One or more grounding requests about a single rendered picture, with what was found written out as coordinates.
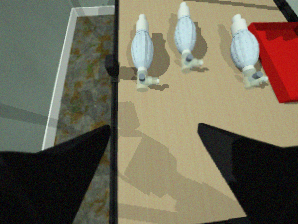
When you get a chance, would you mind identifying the red tray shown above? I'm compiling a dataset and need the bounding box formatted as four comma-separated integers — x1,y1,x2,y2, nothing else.
248,22,298,103

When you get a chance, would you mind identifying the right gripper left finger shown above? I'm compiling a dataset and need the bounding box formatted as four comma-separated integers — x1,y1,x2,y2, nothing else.
0,125,111,224

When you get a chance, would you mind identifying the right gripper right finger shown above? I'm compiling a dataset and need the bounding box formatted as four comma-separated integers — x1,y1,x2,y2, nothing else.
197,123,298,224

